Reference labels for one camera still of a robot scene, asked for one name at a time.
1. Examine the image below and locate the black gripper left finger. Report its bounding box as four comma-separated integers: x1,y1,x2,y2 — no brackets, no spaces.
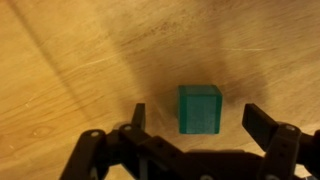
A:
59,102,188,180

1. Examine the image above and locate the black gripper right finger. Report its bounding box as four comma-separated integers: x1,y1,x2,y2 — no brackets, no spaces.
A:
241,102,320,180

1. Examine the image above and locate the green cube block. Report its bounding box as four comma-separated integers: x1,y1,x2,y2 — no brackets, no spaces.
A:
177,84,223,135

